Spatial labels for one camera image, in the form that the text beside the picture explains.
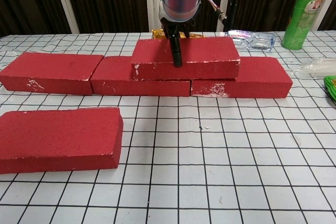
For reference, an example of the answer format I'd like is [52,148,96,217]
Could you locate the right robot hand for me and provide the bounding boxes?
[160,16,196,68]

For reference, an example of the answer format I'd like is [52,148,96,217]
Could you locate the red brick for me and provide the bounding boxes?
[0,52,104,96]
[90,56,191,98]
[0,106,124,175]
[131,36,241,81]
[190,56,293,99]

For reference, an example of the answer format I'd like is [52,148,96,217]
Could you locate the gold biscuit packet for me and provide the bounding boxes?
[151,28,205,41]

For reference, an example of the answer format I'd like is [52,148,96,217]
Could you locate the clear plastic water bottle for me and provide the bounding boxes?
[223,29,276,51]

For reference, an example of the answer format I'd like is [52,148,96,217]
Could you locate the green chips can red lid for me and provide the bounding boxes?
[280,0,334,51]

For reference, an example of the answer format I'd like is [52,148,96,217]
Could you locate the white black grid tablecloth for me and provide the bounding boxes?
[0,31,336,224]

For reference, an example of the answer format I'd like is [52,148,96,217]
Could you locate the clear plastic straw bundle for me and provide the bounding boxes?
[290,57,336,79]

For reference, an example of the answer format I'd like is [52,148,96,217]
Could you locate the green snack bag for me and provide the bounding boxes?
[323,76,336,108]

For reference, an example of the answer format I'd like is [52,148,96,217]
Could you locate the pale right arm cable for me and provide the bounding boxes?
[202,0,228,23]

